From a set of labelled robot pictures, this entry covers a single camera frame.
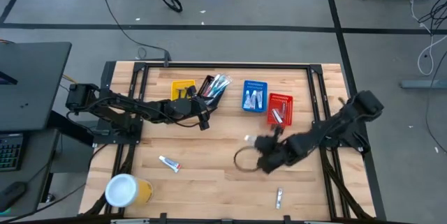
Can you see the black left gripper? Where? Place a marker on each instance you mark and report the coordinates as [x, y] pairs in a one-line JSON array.
[[183, 109]]

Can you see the black computer mouse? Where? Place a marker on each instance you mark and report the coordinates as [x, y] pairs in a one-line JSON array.
[[12, 194]]

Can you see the blue plastic basket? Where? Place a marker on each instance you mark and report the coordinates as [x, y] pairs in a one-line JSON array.
[[255, 83]]

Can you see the black plastic basket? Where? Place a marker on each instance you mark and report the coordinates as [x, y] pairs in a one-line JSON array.
[[202, 91]]

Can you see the white purple toothpaste tube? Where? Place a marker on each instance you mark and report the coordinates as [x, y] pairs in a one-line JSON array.
[[253, 98], [247, 100], [249, 139]]

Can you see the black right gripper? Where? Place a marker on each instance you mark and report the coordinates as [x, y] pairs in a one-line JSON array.
[[276, 154]]

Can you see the blue white toothbrush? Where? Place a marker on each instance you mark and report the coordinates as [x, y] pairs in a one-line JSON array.
[[223, 88], [218, 86]]

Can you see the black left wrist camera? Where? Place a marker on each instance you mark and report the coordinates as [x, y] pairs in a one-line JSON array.
[[204, 123]]

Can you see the yellow plastic basket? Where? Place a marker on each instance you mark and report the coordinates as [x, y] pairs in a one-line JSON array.
[[176, 84]]

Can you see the yellow cup with white lid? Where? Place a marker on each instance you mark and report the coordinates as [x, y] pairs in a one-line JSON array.
[[120, 190]]

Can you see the grey keyboard shelf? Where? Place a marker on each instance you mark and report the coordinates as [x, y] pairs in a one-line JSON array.
[[38, 154]]

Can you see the black backlit keyboard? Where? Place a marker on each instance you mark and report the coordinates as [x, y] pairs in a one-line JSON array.
[[10, 152]]

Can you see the red plastic basket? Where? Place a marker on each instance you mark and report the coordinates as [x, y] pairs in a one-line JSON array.
[[286, 98]]

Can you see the grey table leg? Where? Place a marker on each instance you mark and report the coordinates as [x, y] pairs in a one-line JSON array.
[[422, 84]]

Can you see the dark blue comb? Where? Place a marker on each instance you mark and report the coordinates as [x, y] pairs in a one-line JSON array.
[[181, 94]]

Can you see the desk monitor edge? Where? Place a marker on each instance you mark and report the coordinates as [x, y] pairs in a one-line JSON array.
[[5, 77]]

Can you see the white red toothpaste tube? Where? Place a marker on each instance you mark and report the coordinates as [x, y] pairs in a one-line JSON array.
[[169, 163]]

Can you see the black aluminium table frame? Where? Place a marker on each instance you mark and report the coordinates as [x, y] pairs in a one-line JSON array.
[[227, 66]]

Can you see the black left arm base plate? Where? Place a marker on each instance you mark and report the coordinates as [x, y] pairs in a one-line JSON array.
[[104, 135]]

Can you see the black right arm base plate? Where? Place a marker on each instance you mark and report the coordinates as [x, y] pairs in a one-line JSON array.
[[352, 143]]

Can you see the silver nail clipper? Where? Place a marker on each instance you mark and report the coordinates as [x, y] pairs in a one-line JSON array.
[[283, 110], [277, 116], [278, 197]]

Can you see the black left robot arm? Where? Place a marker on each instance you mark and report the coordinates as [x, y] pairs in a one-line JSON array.
[[115, 107]]

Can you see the red white toothbrush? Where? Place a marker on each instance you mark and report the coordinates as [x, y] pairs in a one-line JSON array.
[[210, 87]]

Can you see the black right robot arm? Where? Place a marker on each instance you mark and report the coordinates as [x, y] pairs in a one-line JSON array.
[[335, 126]]

